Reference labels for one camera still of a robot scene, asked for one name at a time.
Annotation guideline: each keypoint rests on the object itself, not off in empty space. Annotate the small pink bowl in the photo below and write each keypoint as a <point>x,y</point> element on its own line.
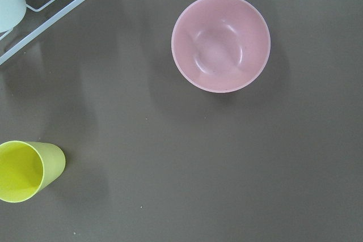
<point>220,46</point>

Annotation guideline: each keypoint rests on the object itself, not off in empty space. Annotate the white wire cup rack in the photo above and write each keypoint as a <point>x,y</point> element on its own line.
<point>39,16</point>

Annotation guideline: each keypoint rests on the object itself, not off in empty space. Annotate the light green cup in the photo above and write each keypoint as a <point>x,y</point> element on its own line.
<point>12,12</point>

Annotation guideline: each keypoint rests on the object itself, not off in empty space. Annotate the yellow plastic cup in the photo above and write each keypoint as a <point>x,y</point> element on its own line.
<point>27,168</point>

